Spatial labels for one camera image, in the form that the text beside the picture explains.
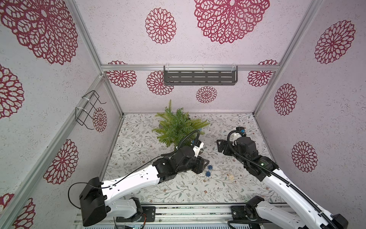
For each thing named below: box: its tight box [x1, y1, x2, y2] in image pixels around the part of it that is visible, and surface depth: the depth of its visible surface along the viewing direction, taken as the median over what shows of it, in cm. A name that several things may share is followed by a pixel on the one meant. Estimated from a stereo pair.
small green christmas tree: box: [152, 99, 211, 149], surface depth 76 cm
